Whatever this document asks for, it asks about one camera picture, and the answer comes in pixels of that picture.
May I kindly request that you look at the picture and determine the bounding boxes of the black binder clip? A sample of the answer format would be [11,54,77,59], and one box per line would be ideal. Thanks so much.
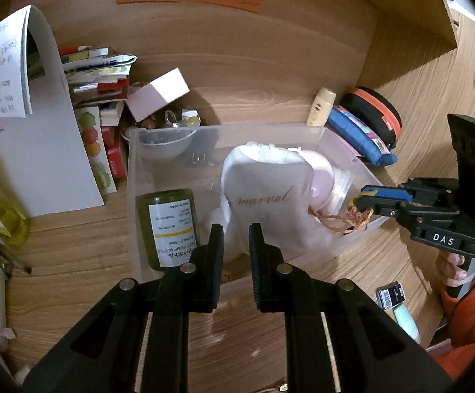
[188,151,215,168]

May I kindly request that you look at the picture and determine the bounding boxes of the wooden desktop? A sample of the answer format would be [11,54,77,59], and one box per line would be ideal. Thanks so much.
[0,61,467,393]

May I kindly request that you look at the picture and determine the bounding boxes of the white paper notepad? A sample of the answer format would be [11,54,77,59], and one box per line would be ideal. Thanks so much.
[0,5,105,218]

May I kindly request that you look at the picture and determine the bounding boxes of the stack of books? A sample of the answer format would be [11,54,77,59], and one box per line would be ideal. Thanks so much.
[59,45,137,125]

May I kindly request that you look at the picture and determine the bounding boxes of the dark blue staples box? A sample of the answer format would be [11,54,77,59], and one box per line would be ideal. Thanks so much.
[376,282,406,309]

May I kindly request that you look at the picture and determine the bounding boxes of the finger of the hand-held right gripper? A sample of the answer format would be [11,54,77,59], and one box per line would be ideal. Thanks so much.
[356,199,410,218]
[360,184,412,200]

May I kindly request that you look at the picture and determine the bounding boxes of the pile of small trinkets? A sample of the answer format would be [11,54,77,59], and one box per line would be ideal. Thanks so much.
[137,108,203,129]

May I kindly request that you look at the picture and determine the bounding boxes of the small white box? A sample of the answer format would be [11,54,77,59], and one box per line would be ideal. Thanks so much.
[125,67,191,122]

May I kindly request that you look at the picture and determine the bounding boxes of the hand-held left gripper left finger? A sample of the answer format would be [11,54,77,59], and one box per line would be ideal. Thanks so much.
[22,223,225,393]

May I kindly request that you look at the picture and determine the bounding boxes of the dark makeup brush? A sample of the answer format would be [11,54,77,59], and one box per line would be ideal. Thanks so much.
[0,237,33,275]

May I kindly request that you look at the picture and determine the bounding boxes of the fruit print box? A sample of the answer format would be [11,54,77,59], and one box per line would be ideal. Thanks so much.
[75,106,117,195]

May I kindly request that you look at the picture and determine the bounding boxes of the red box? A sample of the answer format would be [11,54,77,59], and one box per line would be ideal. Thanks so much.
[101,125,129,178]

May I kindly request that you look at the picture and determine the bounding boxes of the cream lotion bottle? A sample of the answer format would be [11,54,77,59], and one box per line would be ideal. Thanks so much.
[306,87,337,127]

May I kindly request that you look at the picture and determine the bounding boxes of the orange braided cord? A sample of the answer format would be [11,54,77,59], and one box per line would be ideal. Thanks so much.
[308,202,374,236]

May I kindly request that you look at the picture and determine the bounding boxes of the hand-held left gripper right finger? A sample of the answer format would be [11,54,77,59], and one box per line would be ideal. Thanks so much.
[248,223,453,393]

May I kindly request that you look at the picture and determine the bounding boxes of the person's right hand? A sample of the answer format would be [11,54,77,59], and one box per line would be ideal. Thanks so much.
[435,249,469,288]

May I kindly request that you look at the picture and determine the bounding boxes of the dark green pump bottle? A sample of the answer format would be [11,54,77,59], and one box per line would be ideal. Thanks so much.
[136,188,201,271]

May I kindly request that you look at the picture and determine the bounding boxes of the mint green bottle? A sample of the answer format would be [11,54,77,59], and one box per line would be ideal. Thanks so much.
[393,302,422,345]

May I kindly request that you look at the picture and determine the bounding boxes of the clear plastic storage box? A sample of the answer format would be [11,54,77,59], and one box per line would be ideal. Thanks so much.
[125,125,386,283]

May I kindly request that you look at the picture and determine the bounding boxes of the clear glass bowl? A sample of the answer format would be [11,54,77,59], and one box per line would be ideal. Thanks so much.
[125,127,197,159]

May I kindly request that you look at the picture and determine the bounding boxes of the black round case orange zipper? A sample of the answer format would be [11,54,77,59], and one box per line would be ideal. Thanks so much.
[340,87,403,150]

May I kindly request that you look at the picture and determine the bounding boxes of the white drawstring pouch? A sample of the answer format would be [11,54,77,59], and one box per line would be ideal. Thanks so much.
[220,141,332,254]

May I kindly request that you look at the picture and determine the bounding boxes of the yellow-green spray bottle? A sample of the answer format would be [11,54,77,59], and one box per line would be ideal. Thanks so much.
[0,196,31,246]

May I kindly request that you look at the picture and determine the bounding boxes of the blue pencil case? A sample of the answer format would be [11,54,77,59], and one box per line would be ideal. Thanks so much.
[328,105,398,167]

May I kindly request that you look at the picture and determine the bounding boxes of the pink apple-shaped candle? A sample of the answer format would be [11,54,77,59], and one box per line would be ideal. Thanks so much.
[288,147,336,209]

